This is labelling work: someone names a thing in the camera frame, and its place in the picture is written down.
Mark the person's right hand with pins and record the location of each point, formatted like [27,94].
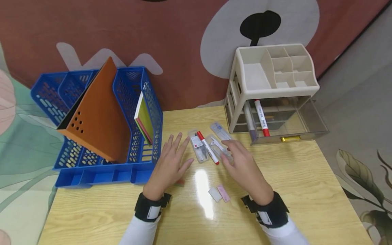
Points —
[248,173]

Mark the person's left hand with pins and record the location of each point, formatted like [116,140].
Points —
[167,170]

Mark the person's left ring finger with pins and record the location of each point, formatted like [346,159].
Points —
[170,143]

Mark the person's right fingers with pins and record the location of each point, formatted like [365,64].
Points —
[237,146]

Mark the person's left index finger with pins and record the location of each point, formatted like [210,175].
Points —
[185,146]

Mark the person's left middle finger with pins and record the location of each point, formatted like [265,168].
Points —
[178,142]

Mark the person's right thumb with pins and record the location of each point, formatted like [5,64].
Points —
[227,163]

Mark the person's left thumb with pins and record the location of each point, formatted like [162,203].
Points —
[187,165]

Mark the person's left forearm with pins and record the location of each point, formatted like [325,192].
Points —
[141,233]

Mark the person's right forearm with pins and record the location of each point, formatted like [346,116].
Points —
[284,234]

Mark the clear case with compass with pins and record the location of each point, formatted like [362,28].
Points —
[197,148]

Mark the clear case with white tool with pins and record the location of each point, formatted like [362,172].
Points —
[214,144]

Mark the red notebook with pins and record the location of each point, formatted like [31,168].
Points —
[147,139]

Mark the clear narrow plastic case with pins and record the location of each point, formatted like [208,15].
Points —
[220,131]

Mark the red and white marker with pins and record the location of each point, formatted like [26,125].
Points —
[208,148]

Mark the purple grey marker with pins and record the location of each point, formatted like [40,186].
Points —
[250,122]

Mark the pink eraser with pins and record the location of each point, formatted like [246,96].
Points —
[224,193]

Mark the white eraser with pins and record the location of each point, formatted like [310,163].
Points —
[215,194]

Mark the yellow green notebook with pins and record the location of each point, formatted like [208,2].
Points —
[146,119]

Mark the red capped white marker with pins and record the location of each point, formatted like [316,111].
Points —
[262,119]

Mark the black wrist band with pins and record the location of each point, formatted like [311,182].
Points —
[150,207]
[271,211]

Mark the beige desk organizer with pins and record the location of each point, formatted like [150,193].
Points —
[254,73]

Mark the orange brown file folder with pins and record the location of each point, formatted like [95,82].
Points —
[98,115]

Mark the blue plastic file rack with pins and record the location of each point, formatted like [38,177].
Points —
[92,177]

